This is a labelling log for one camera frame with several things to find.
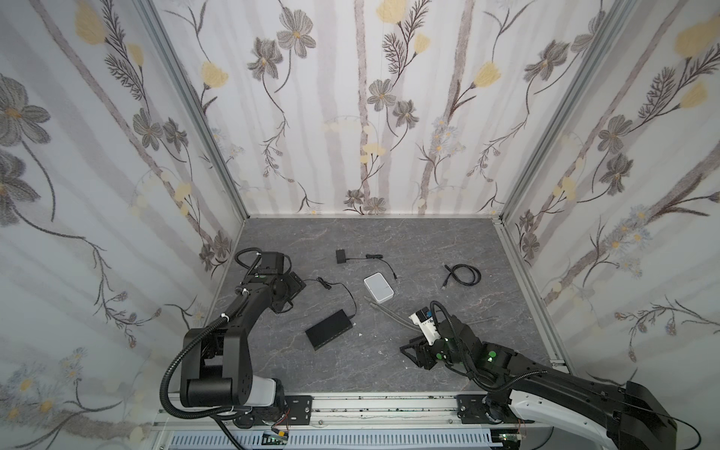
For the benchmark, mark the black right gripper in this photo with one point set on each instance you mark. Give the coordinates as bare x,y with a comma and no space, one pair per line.
422,349

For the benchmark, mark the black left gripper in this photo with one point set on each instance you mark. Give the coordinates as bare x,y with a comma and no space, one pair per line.
288,290

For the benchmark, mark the black network switch box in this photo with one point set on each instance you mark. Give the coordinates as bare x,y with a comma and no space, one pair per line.
328,329

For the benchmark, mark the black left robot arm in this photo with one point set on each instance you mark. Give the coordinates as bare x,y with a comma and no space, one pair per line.
212,376

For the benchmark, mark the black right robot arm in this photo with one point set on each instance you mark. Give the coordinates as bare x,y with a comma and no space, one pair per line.
518,389

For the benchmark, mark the white rectangular device box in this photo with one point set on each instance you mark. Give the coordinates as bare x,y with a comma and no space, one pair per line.
379,288

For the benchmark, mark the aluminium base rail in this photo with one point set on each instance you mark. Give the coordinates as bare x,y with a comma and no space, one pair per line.
333,411

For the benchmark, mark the white slotted cable duct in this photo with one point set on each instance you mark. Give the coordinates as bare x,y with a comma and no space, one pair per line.
370,439

